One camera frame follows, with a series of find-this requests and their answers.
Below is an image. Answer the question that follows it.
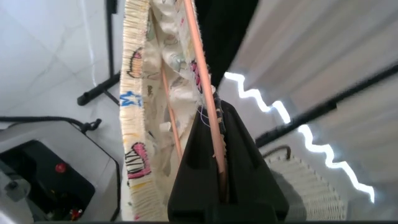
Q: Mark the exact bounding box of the white curtain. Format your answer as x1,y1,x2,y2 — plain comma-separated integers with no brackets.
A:
228,0,398,187

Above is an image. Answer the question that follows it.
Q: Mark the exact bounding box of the black garment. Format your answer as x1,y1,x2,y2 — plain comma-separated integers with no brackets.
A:
194,0,259,88

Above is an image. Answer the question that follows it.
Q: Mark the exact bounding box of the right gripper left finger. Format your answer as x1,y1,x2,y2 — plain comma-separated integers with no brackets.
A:
167,105,222,222

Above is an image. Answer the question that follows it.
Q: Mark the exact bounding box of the white laundry basket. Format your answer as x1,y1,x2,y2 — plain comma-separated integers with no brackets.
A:
262,144,348,222

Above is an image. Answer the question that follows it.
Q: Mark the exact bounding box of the black clothes rack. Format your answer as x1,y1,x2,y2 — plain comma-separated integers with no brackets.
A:
76,0,398,149

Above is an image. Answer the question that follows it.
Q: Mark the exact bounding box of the pink clothes hanger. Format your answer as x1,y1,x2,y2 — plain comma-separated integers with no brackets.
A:
160,0,229,202

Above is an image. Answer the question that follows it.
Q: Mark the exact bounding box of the black cable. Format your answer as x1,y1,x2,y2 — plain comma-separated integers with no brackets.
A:
0,115,103,134

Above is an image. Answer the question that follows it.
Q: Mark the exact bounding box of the cream printed garment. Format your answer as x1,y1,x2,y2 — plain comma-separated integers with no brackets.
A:
119,0,227,222

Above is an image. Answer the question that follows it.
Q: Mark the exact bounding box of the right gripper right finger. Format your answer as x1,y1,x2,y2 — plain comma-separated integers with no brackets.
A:
219,100,290,222

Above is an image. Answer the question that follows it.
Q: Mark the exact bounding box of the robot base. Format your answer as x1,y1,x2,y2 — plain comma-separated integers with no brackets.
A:
0,120,122,222

